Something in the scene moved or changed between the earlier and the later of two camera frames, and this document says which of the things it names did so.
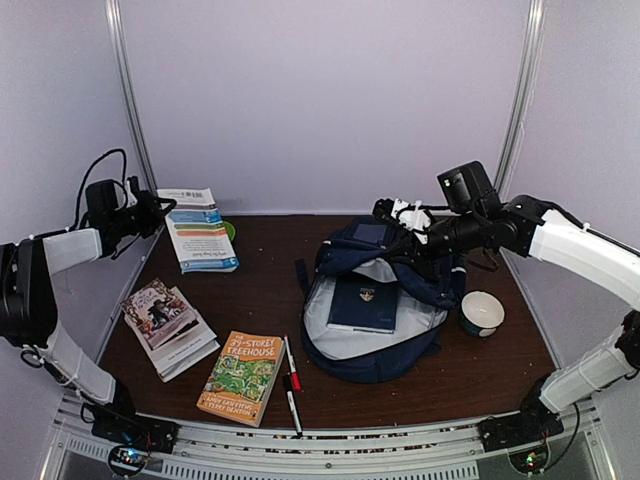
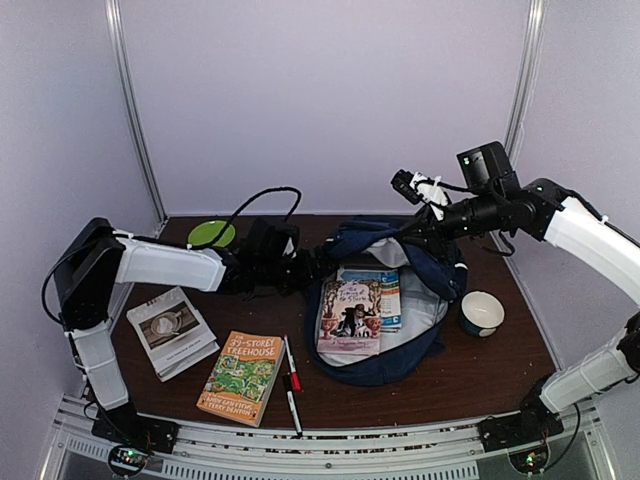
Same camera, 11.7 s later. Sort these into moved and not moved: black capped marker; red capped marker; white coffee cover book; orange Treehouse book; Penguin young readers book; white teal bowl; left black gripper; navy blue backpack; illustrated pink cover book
Moved: left black gripper; illustrated pink cover book; Penguin young readers book
Not moved: black capped marker; white teal bowl; white coffee cover book; navy blue backpack; red capped marker; orange Treehouse book
